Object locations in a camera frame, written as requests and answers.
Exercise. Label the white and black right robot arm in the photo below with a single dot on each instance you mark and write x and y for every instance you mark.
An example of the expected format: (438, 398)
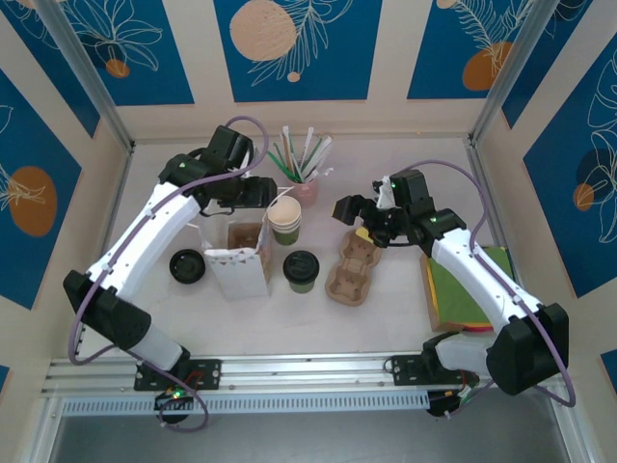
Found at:
(477, 275)

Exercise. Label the aluminium frame post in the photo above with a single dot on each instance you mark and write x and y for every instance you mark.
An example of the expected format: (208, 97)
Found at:
(89, 77)
(512, 72)

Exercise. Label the black plastic cup lid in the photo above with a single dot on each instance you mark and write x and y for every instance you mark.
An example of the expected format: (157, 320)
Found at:
(300, 266)
(188, 266)

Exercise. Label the brown cardboard bag insert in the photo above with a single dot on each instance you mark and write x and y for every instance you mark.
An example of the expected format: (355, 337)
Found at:
(243, 236)

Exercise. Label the stack of paper cups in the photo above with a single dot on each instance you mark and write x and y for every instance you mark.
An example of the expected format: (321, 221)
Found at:
(285, 210)

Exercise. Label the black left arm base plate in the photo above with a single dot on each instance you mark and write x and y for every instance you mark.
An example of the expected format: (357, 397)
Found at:
(207, 373)

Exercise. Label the brown cardboard cup carrier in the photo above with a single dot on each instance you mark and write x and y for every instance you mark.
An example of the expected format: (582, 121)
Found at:
(347, 289)

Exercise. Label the pink straw holder cup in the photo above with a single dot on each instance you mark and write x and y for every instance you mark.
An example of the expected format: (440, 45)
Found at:
(304, 193)

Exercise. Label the aluminium frame leg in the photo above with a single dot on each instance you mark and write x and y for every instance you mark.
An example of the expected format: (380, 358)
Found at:
(41, 434)
(573, 443)

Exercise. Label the aluminium mounting rail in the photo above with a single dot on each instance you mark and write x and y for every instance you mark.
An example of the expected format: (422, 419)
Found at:
(308, 371)

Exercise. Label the white paper gift bag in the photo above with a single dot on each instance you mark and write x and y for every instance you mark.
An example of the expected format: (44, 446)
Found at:
(241, 277)

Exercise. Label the black controller board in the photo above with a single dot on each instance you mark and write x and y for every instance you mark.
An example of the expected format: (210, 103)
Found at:
(446, 405)
(172, 400)

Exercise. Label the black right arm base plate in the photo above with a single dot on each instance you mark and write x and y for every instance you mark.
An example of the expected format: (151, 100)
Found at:
(410, 369)

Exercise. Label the white paper-wrapped straw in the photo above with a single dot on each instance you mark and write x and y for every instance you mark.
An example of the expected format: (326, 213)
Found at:
(322, 173)
(288, 147)
(308, 144)
(323, 149)

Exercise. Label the green and orange folders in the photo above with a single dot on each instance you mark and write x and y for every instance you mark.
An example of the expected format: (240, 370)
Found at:
(431, 308)

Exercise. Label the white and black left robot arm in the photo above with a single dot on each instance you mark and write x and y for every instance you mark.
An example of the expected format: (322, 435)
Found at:
(144, 236)

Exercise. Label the green paper-wrapped straw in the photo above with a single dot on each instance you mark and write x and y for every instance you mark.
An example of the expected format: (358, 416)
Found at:
(282, 155)
(279, 165)
(314, 153)

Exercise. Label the red paper napkin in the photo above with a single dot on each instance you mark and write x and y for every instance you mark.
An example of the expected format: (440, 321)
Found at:
(477, 329)

